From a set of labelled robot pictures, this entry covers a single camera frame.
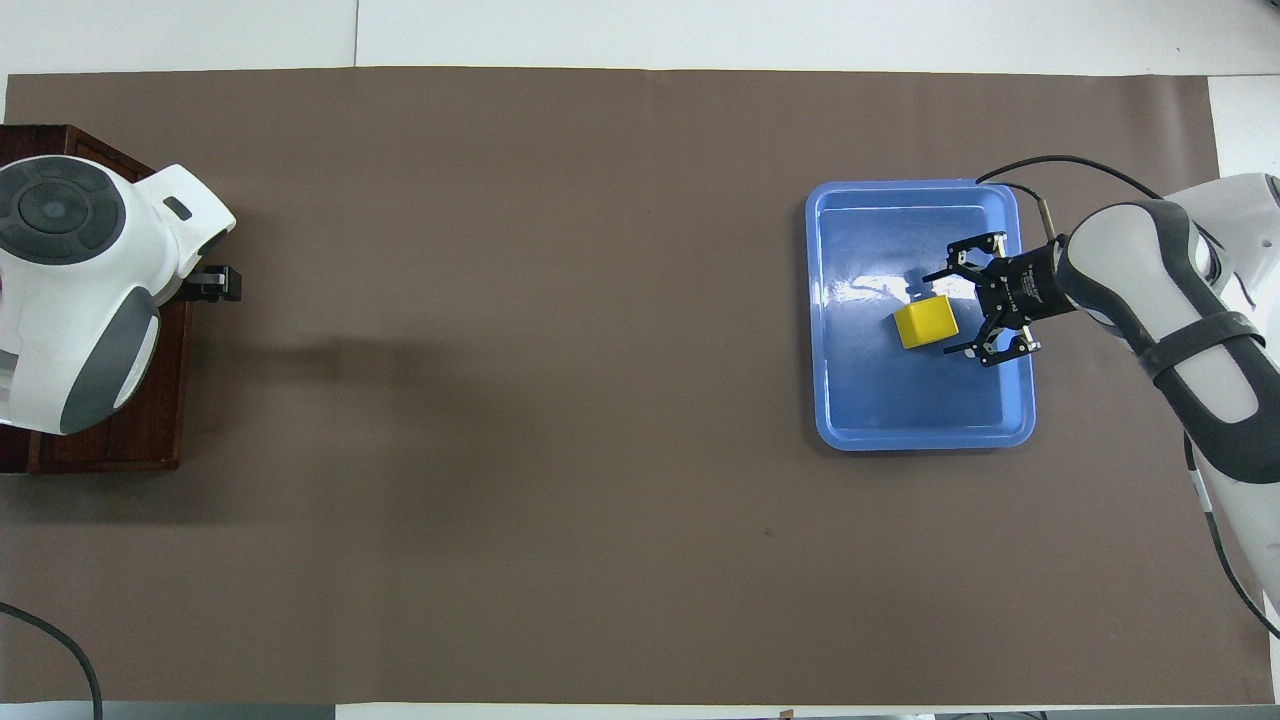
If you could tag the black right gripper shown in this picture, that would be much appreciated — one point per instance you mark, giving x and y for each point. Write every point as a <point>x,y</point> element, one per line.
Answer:
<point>1025,285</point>

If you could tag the yellow cube block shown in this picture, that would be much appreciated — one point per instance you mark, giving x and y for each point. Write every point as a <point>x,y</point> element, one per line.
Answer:
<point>925,322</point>

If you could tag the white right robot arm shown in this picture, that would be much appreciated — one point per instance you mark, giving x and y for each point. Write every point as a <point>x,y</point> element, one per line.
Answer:
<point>1200,380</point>

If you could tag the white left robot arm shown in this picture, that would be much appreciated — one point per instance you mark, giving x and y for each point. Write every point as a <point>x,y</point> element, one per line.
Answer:
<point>90,300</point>

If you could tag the blue plastic tray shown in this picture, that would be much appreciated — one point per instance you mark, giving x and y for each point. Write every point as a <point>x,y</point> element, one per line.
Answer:
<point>880,390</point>

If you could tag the dark wooden cabinet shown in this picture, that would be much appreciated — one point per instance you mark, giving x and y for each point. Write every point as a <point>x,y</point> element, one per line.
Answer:
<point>35,455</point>

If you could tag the brown table mat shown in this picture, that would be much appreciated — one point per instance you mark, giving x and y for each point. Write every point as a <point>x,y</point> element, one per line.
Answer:
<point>500,400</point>

